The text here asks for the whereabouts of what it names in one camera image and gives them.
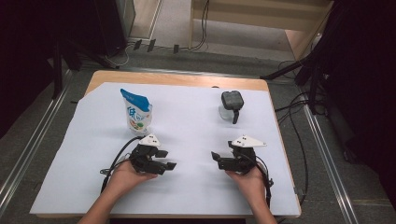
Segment right hand-held gripper cable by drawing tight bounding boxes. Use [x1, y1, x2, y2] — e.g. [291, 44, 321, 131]
[246, 153, 275, 208]

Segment hanging black cable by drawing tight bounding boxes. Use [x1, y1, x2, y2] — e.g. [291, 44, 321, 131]
[188, 0, 210, 50]

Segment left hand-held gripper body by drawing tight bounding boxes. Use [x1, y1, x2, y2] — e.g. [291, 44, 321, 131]
[129, 133, 166, 175]

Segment wooden shelf unit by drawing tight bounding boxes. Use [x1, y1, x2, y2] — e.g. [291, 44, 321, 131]
[189, 0, 335, 62]

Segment black floor cables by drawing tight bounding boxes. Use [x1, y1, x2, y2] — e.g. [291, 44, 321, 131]
[274, 60, 312, 206]

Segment blue and white pouch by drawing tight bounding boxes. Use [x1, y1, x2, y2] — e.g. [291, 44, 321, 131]
[120, 88, 153, 135]

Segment metal floor rail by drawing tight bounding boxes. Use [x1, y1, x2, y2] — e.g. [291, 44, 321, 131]
[0, 69, 74, 216]
[303, 104, 359, 224]

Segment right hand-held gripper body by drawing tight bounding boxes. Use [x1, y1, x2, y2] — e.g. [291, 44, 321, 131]
[218, 134, 267, 175]

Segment person's left hand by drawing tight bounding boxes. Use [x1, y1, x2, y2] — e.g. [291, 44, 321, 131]
[106, 160, 158, 195]

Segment left hand-held gripper cable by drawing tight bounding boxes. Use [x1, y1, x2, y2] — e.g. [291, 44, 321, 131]
[99, 135, 146, 194]

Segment white floor cable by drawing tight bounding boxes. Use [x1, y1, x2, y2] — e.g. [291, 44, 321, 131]
[104, 43, 130, 68]

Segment hand-held gripper cable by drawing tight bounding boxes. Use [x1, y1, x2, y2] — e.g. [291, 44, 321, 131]
[246, 153, 275, 208]
[99, 135, 146, 194]

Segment clear jar with black lid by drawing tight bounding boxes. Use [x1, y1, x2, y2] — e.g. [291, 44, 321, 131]
[219, 91, 245, 125]

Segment black metal stand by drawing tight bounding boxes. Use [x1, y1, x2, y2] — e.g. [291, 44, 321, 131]
[260, 0, 335, 116]
[50, 31, 120, 101]

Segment person's right hand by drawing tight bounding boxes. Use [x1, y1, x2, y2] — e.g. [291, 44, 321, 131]
[225, 166, 267, 203]

